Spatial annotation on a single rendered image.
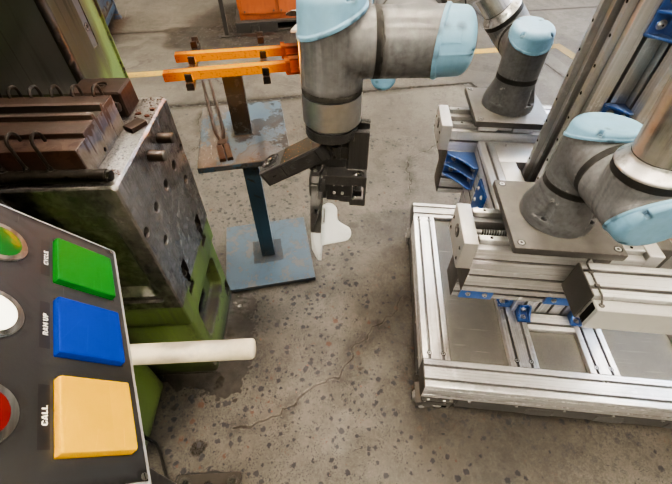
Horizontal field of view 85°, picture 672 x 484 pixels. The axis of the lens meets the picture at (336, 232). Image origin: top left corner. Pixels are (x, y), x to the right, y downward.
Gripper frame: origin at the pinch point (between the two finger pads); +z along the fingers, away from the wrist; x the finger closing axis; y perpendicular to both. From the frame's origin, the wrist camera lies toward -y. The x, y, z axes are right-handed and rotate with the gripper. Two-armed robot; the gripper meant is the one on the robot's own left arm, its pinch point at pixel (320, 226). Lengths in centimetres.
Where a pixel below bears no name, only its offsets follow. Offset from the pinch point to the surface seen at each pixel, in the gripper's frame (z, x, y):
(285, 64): -2, 60, -18
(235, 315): 93, 34, -44
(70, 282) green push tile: -9.5, -21.1, -27.0
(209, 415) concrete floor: 93, -6, -42
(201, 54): -2, 66, -44
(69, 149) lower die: -5, 11, -50
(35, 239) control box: -12.3, -17.2, -32.4
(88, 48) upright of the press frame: -7, 53, -69
